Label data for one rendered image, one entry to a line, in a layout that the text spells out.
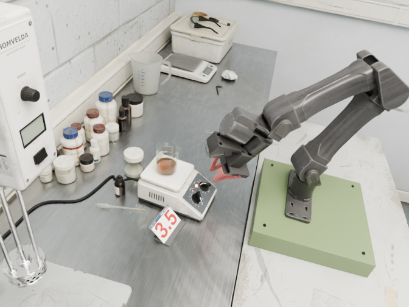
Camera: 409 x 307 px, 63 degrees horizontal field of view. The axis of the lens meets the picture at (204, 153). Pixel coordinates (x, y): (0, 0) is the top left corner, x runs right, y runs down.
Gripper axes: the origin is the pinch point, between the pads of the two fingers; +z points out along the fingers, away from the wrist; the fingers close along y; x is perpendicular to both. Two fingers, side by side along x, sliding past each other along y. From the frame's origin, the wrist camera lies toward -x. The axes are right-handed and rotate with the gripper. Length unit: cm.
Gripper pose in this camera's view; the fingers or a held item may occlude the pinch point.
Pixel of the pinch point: (214, 174)
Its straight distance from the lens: 92.3
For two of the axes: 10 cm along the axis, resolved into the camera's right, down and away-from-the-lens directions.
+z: -5.9, 5.2, 6.2
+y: 2.1, 8.4, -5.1
